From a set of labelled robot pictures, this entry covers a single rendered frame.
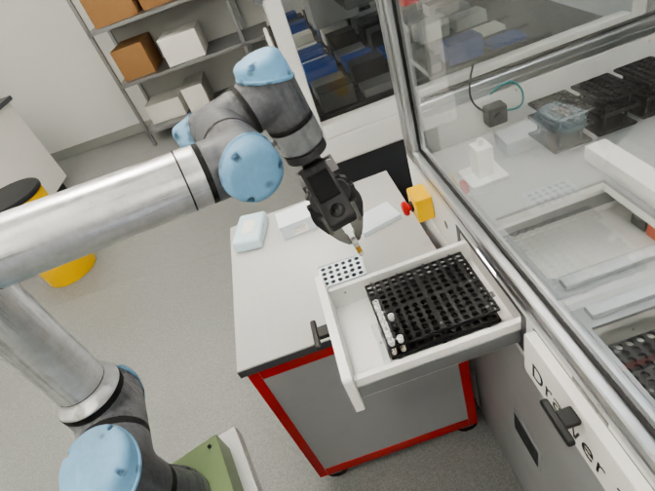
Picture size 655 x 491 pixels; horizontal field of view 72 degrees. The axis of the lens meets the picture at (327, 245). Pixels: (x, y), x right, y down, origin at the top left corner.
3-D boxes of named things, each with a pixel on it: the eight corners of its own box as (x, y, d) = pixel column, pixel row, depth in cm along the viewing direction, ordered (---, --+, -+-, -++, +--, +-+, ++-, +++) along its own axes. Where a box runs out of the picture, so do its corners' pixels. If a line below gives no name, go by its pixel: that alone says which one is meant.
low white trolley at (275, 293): (326, 492, 157) (236, 372, 109) (299, 353, 205) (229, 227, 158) (483, 436, 155) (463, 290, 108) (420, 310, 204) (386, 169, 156)
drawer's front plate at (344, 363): (357, 413, 86) (342, 383, 79) (327, 307, 109) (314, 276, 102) (366, 410, 86) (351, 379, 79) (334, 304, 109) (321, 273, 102)
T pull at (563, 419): (568, 449, 64) (568, 444, 63) (538, 403, 70) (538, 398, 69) (592, 440, 64) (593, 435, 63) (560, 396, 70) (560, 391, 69)
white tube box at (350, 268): (326, 297, 119) (321, 288, 117) (321, 277, 126) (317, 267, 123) (370, 283, 119) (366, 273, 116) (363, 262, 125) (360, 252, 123)
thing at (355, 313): (362, 398, 86) (354, 382, 82) (334, 305, 106) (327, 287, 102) (561, 328, 85) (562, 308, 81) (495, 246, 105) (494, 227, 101)
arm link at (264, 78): (219, 69, 65) (268, 38, 66) (257, 132, 72) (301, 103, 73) (234, 79, 59) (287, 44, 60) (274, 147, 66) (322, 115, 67)
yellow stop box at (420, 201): (417, 224, 118) (412, 203, 114) (407, 209, 124) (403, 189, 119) (436, 217, 118) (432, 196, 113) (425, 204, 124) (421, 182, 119)
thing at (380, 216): (365, 237, 133) (364, 233, 132) (352, 223, 139) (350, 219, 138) (402, 217, 135) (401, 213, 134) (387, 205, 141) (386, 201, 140)
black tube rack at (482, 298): (395, 367, 89) (388, 348, 85) (370, 305, 103) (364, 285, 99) (501, 329, 88) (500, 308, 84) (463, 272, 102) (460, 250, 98)
